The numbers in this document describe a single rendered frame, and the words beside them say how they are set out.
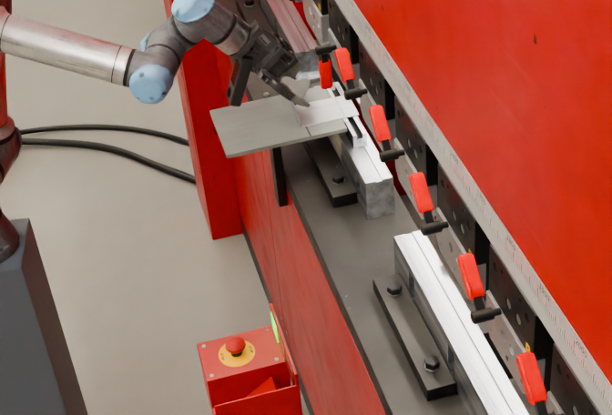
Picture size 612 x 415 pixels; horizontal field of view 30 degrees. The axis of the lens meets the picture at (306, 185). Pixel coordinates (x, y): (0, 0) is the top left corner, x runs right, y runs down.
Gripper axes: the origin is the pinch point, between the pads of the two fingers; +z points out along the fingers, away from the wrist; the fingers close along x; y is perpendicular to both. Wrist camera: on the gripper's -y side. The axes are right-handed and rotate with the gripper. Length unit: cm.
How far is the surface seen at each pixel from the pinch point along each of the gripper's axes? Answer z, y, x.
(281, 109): 1.6, -5.6, 4.1
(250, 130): -3.7, -11.9, -1.1
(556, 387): -14, 19, -111
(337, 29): -14.3, 19.3, -15.1
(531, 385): -17, 17, -111
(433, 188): -11, 18, -64
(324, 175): 12.1, -7.9, -9.8
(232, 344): 1, -36, -43
